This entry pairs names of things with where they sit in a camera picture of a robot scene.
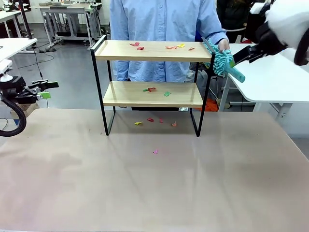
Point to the teal chenille duster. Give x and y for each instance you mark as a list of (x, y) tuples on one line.
[(223, 64)]

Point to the red and green balloon scrap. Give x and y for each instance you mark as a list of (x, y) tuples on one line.
[(151, 89)]

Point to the background person dark clothes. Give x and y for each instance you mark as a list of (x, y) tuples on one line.
[(231, 17)]

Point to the person in blue shirt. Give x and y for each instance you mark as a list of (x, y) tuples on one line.
[(159, 21)]

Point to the grey metal workbench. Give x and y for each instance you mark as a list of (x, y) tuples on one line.
[(70, 10)]

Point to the person's left hand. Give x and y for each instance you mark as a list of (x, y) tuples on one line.
[(224, 46)]

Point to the white desk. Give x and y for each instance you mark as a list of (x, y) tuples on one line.
[(14, 46)]

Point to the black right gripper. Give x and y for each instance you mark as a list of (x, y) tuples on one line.
[(269, 39)]

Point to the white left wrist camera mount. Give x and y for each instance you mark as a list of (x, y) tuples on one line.
[(6, 66)]

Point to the yellow balloon scrap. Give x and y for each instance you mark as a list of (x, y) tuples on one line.
[(181, 45), (138, 123)]

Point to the cardboard box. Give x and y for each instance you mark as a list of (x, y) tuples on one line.
[(26, 108)]

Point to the person's left forearm blue sleeve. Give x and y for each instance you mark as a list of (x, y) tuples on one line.
[(217, 32)]

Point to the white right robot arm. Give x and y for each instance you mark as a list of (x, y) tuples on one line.
[(289, 19)]

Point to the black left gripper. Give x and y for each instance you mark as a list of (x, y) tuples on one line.
[(12, 89)]

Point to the black metal post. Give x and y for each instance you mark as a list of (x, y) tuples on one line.
[(25, 19)]

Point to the pink balloon scrap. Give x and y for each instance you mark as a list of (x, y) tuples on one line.
[(155, 152)]

